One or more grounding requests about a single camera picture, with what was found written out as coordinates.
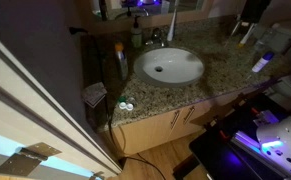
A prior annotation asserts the white blue razor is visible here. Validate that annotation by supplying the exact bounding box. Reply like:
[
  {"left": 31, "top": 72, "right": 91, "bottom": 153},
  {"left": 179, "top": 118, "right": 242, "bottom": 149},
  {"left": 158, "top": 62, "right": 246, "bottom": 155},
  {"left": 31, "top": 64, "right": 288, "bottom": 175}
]
[{"left": 167, "top": 7, "right": 177, "bottom": 41}]

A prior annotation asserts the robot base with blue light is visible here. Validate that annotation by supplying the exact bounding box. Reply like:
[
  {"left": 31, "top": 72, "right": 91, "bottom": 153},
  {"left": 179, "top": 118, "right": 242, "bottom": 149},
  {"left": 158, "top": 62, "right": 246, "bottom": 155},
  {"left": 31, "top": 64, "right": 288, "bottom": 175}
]
[{"left": 231, "top": 115, "right": 291, "bottom": 180}]

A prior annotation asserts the white oval sink basin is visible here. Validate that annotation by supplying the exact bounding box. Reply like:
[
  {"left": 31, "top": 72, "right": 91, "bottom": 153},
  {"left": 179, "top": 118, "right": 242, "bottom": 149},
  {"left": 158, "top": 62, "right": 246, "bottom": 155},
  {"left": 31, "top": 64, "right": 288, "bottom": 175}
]
[{"left": 134, "top": 48, "right": 205, "bottom": 87}]

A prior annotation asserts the white contact lens case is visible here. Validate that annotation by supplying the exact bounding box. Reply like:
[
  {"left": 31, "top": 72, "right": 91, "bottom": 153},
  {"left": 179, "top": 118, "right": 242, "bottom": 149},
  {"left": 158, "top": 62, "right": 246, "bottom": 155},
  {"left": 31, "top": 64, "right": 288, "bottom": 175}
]
[{"left": 119, "top": 102, "right": 134, "bottom": 111}]

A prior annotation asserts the orange capped spray bottle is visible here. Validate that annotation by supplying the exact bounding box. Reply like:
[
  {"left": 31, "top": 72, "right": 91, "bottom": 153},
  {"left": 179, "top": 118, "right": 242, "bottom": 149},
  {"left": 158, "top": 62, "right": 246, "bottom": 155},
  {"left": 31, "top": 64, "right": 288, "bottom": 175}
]
[{"left": 115, "top": 42, "right": 128, "bottom": 80}]

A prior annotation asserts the folded grey cloth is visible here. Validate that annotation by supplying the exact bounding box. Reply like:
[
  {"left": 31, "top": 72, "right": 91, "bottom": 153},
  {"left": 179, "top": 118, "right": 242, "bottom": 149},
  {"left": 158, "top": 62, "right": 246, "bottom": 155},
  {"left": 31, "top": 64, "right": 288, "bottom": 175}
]
[{"left": 82, "top": 82, "right": 107, "bottom": 108}]

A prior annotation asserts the chrome faucet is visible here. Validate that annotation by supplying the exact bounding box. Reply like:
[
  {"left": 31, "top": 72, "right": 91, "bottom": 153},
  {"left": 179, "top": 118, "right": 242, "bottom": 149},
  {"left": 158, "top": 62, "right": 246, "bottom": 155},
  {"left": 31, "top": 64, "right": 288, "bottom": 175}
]
[{"left": 145, "top": 28, "right": 168, "bottom": 47}]

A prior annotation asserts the green soap pump bottle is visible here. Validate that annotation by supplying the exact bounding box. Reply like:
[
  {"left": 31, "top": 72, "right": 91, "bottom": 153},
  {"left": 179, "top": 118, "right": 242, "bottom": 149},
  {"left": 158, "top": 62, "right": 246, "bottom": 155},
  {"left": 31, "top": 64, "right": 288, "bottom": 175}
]
[{"left": 131, "top": 16, "right": 142, "bottom": 48}]

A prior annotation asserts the black cart platform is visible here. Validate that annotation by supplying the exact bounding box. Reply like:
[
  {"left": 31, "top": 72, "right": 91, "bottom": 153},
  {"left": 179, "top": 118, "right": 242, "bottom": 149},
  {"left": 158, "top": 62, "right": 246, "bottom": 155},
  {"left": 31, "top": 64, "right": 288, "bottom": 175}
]
[{"left": 173, "top": 94, "right": 291, "bottom": 180}]

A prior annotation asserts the white yellow tube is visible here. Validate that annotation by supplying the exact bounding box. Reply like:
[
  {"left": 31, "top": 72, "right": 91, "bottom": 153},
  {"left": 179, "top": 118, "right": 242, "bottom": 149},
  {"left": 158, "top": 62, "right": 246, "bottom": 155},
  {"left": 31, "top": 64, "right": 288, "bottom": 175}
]
[{"left": 238, "top": 23, "right": 257, "bottom": 48}]

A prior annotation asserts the white door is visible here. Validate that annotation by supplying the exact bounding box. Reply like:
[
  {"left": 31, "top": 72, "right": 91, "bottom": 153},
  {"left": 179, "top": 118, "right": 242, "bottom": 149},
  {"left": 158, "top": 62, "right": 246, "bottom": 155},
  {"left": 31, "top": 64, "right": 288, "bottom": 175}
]
[{"left": 0, "top": 42, "right": 122, "bottom": 178}]

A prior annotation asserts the white blue capped deodorant stick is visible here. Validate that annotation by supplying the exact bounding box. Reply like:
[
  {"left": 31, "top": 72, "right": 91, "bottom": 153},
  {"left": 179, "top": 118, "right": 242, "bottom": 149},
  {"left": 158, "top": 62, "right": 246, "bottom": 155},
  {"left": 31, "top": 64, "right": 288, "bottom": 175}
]
[{"left": 252, "top": 52, "right": 274, "bottom": 73}]

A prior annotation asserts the dark toothbrush cup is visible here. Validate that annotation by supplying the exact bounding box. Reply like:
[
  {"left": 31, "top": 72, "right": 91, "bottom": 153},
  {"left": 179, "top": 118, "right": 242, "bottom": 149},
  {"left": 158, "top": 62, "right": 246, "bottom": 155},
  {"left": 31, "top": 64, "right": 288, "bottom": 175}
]
[{"left": 241, "top": 0, "right": 271, "bottom": 23}]

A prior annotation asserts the brass door hinge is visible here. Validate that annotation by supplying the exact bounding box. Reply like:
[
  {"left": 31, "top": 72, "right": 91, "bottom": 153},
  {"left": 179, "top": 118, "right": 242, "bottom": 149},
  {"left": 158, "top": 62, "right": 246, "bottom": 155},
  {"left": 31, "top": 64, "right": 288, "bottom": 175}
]
[{"left": 0, "top": 142, "right": 61, "bottom": 177}]

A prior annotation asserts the left cabinet door handle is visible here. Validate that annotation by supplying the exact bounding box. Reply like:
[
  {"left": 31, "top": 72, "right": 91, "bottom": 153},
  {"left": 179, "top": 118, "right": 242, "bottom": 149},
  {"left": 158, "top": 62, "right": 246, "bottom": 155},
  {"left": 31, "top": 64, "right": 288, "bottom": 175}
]
[{"left": 170, "top": 110, "right": 180, "bottom": 129}]

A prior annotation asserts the cabinet door handle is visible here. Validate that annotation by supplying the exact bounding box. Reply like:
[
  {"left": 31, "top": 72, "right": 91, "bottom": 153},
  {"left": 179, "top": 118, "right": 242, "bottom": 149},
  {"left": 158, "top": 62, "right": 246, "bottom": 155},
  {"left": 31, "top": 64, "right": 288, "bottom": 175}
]
[
  {"left": 183, "top": 106, "right": 195, "bottom": 125},
  {"left": 170, "top": 110, "right": 180, "bottom": 129}
]

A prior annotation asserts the right cabinet door handle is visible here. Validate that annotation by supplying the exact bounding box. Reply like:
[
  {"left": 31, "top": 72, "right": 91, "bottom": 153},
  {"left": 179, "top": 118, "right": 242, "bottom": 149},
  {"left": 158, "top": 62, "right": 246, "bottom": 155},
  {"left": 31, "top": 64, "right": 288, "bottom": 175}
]
[{"left": 183, "top": 106, "right": 195, "bottom": 125}]

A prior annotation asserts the wall mirror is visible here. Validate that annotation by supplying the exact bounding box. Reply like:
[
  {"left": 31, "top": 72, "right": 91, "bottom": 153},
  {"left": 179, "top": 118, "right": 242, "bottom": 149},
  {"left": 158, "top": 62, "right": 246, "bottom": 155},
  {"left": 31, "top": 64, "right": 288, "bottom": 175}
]
[{"left": 88, "top": 0, "right": 214, "bottom": 21}]

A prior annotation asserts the black power cable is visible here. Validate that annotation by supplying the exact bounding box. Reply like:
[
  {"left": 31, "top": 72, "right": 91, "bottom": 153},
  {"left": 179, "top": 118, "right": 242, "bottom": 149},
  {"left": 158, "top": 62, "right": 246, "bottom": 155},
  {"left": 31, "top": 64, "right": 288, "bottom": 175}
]
[{"left": 68, "top": 26, "right": 168, "bottom": 180}]

